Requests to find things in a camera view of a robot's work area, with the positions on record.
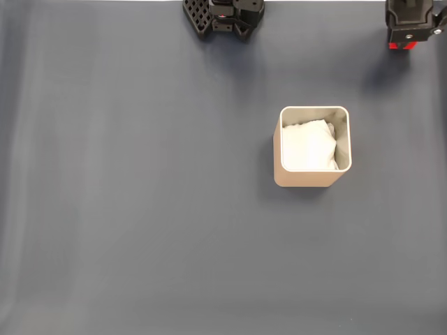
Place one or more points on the beige square box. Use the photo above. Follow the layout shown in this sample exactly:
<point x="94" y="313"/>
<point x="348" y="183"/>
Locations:
<point x="300" y="178"/>

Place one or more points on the blue grey table mat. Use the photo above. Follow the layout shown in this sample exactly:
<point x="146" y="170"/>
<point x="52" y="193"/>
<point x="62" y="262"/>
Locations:
<point x="174" y="192"/>

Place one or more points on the white crumpled cloth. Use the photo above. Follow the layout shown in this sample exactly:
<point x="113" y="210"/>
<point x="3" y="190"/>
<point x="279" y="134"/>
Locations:
<point x="307" y="146"/>

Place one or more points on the red cube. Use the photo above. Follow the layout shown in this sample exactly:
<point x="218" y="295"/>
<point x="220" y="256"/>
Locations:
<point x="394" y="45"/>

